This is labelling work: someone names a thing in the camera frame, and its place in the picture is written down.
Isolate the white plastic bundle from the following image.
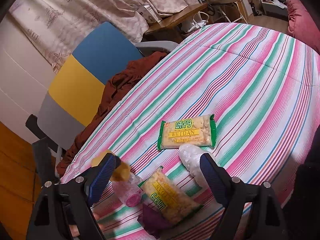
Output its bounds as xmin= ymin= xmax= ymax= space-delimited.
xmin=179 ymin=144 xmax=216 ymax=189

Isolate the green yellow snack packet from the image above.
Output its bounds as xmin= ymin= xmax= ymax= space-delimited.
xmin=139 ymin=166 xmax=202 ymax=225

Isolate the person's right hand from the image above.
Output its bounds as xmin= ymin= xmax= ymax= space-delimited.
xmin=69 ymin=212 xmax=104 ymax=238

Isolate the small pink capped bottle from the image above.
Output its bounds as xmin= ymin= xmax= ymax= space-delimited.
xmin=112 ymin=173 xmax=143 ymax=207

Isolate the purple sachet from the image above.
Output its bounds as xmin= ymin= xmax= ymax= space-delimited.
xmin=137 ymin=204 xmax=174 ymax=239

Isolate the grey yellow blue chair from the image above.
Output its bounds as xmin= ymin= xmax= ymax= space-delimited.
xmin=37 ymin=22 xmax=143 ymax=150

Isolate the striped pink green bedsheet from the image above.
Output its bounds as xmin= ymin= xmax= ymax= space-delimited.
xmin=61 ymin=23 xmax=319 ymax=239

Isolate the rust red cloth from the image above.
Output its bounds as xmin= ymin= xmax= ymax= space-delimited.
xmin=56 ymin=51 xmax=167 ymax=177

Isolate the pale patterned curtain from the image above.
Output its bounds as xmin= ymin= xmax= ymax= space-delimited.
xmin=9 ymin=0 xmax=198 ymax=73

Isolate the pink red cushion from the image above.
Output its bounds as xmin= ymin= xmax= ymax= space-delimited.
xmin=287 ymin=0 xmax=320 ymax=54

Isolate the wooden side desk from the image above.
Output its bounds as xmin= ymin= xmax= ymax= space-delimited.
xmin=144 ymin=3 xmax=208 ymax=35

